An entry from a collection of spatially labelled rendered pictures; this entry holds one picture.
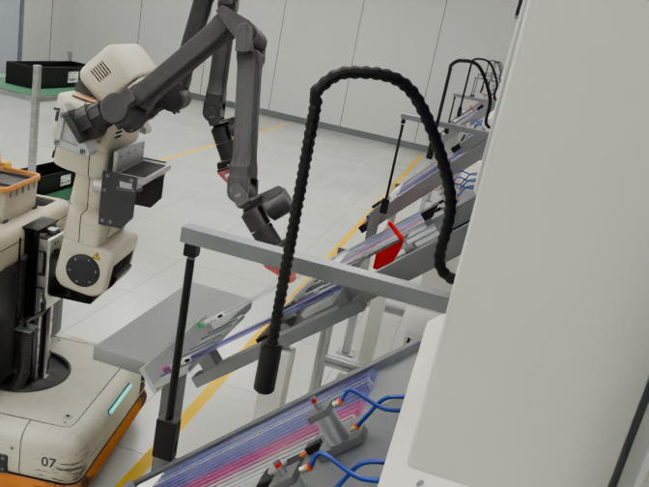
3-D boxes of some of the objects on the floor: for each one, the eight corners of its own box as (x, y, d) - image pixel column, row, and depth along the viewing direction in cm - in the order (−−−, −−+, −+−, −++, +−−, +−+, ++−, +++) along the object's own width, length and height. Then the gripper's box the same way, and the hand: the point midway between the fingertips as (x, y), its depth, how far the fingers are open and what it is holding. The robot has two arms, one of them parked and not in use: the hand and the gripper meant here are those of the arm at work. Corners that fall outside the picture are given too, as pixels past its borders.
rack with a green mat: (-46, 253, 371) (-43, 47, 338) (56, 217, 456) (68, 49, 423) (26, 274, 363) (39, 66, 329) (117, 234, 448) (134, 65, 415)
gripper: (256, 228, 172) (288, 280, 174) (242, 239, 163) (275, 294, 165) (278, 215, 170) (309, 269, 172) (265, 226, 161) (298, 282, 163)
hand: (291, 278), depth 168 cm, fingers closed, pressing on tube
